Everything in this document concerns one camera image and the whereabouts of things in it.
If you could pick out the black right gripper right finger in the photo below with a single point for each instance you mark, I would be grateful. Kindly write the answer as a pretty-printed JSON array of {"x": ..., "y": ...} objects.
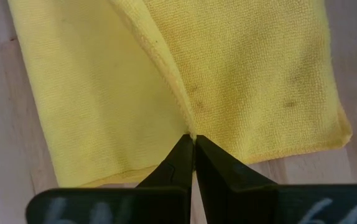
[{"x": 259, "y": 202}]

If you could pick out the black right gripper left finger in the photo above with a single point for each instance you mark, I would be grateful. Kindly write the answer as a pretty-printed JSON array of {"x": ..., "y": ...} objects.
[{"x": 104, "y": 205}]

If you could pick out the yellow microfiber towel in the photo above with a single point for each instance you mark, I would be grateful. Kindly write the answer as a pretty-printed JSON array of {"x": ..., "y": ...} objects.
[{"x": 104, "y": 93}]

